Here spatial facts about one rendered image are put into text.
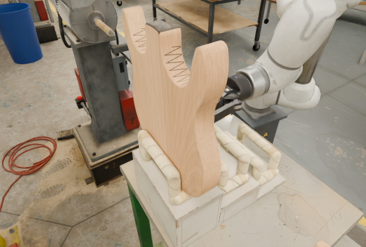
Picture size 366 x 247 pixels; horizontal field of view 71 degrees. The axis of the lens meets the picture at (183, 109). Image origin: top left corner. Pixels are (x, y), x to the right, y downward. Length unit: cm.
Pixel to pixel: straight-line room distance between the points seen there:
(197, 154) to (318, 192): 62
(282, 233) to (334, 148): 190
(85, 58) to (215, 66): 139
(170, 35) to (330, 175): 214
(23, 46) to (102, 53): 258
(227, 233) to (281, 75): 49
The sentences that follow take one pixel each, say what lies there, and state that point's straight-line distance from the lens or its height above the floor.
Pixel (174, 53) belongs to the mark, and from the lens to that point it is 50.
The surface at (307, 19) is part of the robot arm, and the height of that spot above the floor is 151.
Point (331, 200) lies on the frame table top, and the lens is 103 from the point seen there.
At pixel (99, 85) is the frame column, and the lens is 182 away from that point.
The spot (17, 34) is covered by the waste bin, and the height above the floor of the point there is 43.
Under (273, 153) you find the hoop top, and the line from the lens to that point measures 93.
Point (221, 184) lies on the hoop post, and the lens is 77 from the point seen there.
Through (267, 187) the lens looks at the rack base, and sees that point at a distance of 97.
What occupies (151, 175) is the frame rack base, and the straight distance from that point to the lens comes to 75.
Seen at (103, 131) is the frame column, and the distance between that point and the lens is 203.
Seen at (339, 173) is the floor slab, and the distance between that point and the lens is 252.
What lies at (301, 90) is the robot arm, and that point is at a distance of 150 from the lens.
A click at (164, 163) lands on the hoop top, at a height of 121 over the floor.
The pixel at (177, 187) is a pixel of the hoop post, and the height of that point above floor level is 117.
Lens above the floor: 169
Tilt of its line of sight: 37 degrees down
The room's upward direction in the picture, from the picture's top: straight up
